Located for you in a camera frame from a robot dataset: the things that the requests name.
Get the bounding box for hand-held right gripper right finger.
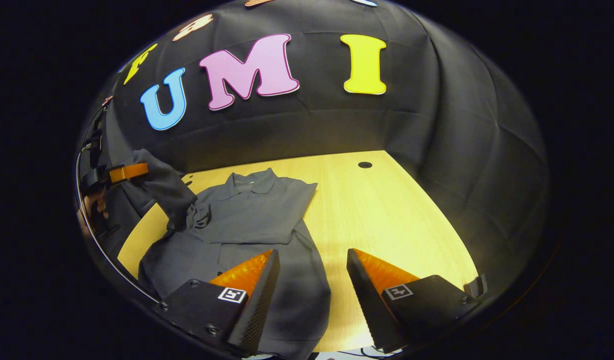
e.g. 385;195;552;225
347;248;480;353

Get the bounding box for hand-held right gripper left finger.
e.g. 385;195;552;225
159;249;281;357

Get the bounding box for grey button shirt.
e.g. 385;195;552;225
122;149;332;360

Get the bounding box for black backdrop cloth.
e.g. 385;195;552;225
77;0;550;301

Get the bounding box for dark grey bracket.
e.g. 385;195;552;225
464;274;488;300

